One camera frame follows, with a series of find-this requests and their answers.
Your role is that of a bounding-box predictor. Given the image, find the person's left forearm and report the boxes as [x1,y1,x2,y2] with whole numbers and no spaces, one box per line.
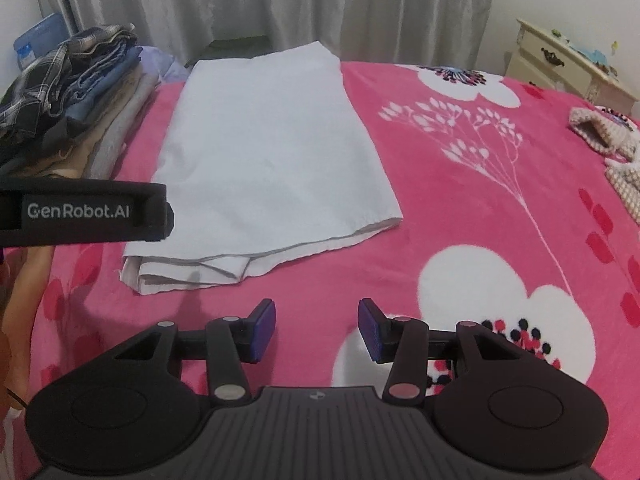
[0,246,57,421]

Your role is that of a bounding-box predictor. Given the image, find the grey curtain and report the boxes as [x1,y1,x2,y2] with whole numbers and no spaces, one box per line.
[30,0,498,68]

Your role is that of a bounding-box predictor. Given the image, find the stack of folded clothes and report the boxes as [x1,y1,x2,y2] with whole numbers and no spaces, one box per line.
[0,72,166,178]

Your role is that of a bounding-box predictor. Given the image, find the lavender cloth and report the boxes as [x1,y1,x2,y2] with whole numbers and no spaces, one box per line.
[139,45,195,88]

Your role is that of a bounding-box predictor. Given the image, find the folded blue jeans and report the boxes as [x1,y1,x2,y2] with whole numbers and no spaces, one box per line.
[60,45,147,123]

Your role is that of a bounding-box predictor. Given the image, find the pink checkered garment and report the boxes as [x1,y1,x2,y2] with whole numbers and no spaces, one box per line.
[569,105,640,226]

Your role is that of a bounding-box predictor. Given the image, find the folded grey garment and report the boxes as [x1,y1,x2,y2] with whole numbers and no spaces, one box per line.
[82,105,153,182]

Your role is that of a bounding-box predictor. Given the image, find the cream nightstand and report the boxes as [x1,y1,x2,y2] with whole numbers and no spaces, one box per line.
[505,17,633,108]

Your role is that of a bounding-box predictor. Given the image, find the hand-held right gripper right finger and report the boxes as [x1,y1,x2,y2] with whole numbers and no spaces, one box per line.
[357,298,521,405]

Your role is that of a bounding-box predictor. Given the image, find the folded plaid shirt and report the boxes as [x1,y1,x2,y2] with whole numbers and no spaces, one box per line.
[0,22,138,133]

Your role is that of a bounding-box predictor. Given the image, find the white t-shirt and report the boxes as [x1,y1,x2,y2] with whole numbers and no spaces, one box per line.
[120,41,405,296]

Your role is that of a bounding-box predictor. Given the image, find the blue plastic box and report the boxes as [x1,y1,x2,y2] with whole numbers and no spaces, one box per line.
[12,12,68,71]

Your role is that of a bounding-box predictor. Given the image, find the pink floral blanket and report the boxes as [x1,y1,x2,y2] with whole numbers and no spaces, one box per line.
[0,60,640,461]

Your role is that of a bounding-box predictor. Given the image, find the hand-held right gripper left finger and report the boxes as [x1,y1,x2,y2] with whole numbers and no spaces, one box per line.
[114,298,277,405]

